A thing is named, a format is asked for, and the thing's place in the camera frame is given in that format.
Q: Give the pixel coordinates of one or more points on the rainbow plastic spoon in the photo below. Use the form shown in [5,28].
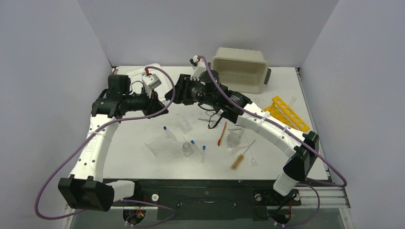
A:
[219,142]

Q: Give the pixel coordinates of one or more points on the yellow test tube rack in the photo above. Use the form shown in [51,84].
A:
[280,110]

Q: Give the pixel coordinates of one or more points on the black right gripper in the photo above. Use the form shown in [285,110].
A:
[182,89]

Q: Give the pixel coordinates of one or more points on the clear glass funnel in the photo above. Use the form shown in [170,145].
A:
[253,162]

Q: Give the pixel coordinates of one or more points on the metal tweezers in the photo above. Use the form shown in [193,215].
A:
[207,120]

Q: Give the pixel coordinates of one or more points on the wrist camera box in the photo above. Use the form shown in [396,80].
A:
[150,82]
[199,66]

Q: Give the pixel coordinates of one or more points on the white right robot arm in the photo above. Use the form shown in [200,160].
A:
[301,148]

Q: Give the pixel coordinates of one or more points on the grey round ball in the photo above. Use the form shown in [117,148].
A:
[233,139]

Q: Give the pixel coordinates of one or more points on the small clear beaker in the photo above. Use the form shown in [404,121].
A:
[183,124]

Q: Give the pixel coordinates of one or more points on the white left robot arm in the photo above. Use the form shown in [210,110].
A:
[84,188]

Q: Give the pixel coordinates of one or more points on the blue capped vial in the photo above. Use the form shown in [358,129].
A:
[195,147]
[169,133]
[203,154]

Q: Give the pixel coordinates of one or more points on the large clear test tube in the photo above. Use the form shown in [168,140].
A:
[292,102]

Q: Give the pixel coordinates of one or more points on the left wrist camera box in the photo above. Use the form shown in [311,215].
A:
[150,82]

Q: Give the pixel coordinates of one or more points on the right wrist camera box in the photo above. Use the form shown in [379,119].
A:
[199,66]

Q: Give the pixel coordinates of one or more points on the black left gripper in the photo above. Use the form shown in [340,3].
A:
[153,104]

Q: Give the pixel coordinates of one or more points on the small glass jar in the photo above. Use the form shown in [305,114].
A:
[187,149]

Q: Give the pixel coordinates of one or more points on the test tube brush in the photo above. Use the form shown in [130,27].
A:
[240,158]

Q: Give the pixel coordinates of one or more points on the black base frame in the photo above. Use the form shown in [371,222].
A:
[215,199]

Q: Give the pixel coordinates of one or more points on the white plastic tub lid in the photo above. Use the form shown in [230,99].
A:
[137,85]

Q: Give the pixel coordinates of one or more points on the beige plastic tub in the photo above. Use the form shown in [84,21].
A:
[241,70]

